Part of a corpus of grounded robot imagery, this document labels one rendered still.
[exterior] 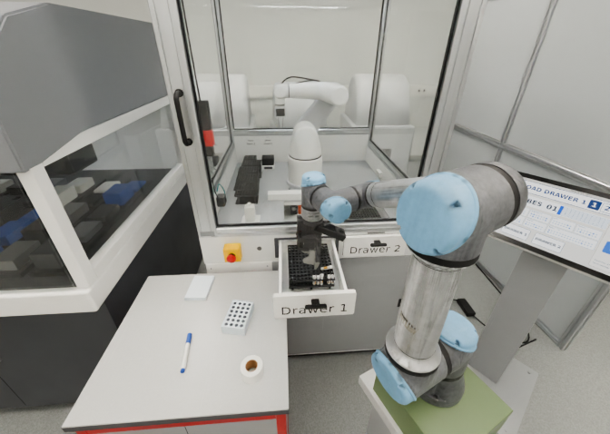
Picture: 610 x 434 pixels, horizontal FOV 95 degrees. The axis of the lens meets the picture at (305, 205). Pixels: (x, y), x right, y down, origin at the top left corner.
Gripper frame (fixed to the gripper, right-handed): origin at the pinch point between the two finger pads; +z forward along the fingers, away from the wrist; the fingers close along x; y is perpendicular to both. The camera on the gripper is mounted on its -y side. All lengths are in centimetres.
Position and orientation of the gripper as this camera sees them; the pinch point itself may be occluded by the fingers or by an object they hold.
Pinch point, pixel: (317, 262)
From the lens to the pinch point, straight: 105.1
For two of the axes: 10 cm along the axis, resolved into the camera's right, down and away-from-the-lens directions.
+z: -0.1, 8.7, 5.0
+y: -10.0, 0.3, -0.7
